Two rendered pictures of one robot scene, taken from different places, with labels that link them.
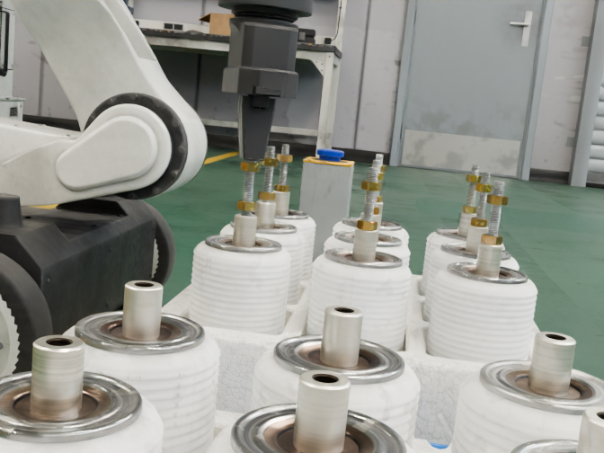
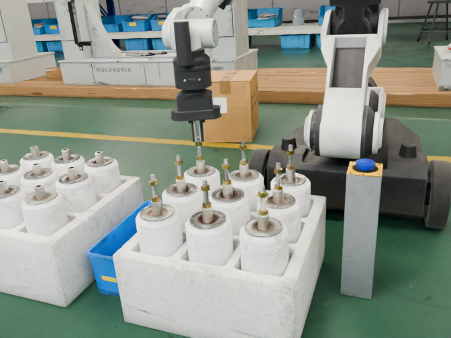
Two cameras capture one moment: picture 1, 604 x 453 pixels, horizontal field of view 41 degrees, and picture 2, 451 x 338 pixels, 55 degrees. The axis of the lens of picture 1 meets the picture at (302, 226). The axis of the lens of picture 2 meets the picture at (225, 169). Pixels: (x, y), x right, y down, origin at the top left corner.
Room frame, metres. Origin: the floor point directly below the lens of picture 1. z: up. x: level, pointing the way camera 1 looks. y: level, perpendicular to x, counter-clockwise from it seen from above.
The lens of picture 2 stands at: (1.12, -0.93, 0.68)
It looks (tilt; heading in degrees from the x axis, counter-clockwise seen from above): 22 degrees down; 106
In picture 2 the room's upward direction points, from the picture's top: 4 degrees counter-clockwise
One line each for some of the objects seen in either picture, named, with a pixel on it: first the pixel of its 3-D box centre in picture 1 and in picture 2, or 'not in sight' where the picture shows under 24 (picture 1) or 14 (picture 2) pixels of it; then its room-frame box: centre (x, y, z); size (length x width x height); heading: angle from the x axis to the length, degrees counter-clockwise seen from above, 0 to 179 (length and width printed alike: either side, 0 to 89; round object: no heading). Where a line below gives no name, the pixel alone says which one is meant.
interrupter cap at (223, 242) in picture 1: (244, 244); (201, 171); (0.77, 0.06, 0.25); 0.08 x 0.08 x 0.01
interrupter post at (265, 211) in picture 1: (264, 216); (243, 170); (0.89, 0.04, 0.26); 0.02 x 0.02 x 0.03
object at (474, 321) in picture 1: (474, 365); (162, 249); (0.74, -0.18, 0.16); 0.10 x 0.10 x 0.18
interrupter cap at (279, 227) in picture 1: (263, 227); (244, 175); (0.89, 0.04, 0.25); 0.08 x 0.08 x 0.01
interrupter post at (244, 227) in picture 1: (244, 232); (201, 166); (0.77, 0.06, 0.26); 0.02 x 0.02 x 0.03
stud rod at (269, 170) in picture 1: (268, 180); (243, 155); (0.89, 0.04, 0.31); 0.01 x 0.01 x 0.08
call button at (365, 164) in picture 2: (330, 156); (365, 165); (1.17, -0.03, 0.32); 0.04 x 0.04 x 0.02
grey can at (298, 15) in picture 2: not in sight; (298, 17); (0.55, 4.73, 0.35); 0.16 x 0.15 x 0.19; 175
